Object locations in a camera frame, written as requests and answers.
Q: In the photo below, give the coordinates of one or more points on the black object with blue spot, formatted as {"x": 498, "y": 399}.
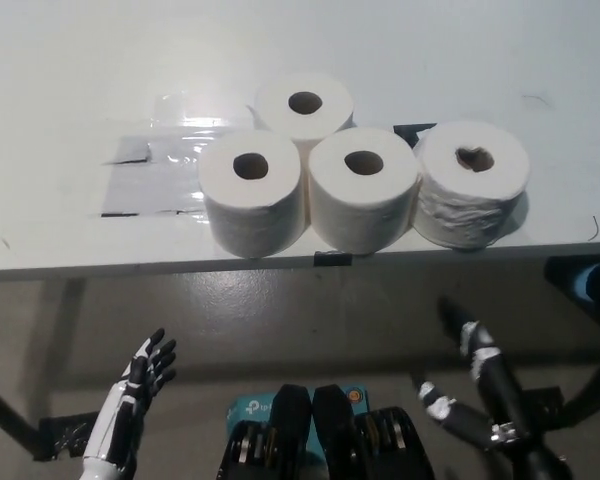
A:
{"x": 565, "y": 277}

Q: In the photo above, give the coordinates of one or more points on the small black tape strip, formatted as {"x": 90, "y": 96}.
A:
{"x": 332, "y": 259}

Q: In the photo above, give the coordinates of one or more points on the black diagonal table leg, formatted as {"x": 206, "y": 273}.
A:
{"x": 5, "y": 415}
{"x": 595, "y": 395}

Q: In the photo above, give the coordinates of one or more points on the grey upright table leg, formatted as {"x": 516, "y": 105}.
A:
{"x": 70, "y": 325}

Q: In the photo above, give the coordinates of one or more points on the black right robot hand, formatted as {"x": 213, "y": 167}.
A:
{"x": 500, "y": 390}

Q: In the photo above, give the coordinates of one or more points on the wrinkled white toilet paper roll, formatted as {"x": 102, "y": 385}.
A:
{"x": 470, "y": 210}

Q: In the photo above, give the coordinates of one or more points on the smooth white toilet paper roll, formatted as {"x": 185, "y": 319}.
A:
{"x": 360, "y": 210}
{"x": 250, "y": 215}
{"x": 275, "y": 110}

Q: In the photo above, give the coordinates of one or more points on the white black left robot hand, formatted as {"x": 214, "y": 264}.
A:
{"x": 130, "y": 400}

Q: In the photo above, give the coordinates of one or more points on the black floor tape patch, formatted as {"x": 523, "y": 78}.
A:
{"x": 65, "y": 435}
{"x": 545, "y": 405}

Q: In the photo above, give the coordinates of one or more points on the black square tape patch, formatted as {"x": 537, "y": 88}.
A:
{"x": 405, "y": 131}

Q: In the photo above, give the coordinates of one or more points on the grey glossy tape patch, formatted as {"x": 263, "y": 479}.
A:
{"x": 150, "y": 185}

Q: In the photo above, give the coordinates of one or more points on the teal tp-link cardboard box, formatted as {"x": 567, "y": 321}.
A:
{"x": 245, "y": 410}

